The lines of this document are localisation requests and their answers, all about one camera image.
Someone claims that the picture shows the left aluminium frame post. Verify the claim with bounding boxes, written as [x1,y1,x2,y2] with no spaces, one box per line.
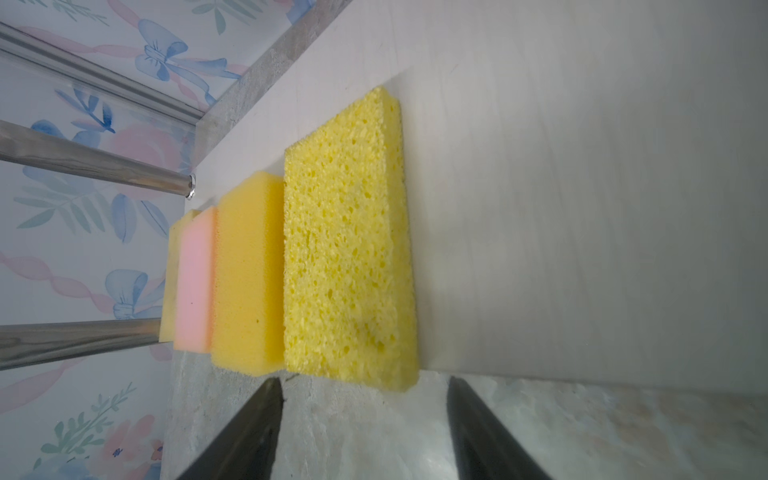
[1,23,204,126]

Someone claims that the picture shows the yellow sponge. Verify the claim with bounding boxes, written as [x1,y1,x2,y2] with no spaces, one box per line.
[211,172,284,376]
[159,210,200,343]
[284,87,420,391]

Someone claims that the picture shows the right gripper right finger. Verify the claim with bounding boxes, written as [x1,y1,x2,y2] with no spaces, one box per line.
[446,377,550,480]

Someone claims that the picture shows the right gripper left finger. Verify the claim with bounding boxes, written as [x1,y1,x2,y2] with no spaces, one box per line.
[180,377,284,480]

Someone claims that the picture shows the white two-tier shelf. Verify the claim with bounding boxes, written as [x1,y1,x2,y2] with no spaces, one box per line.
[192,1,767,395]

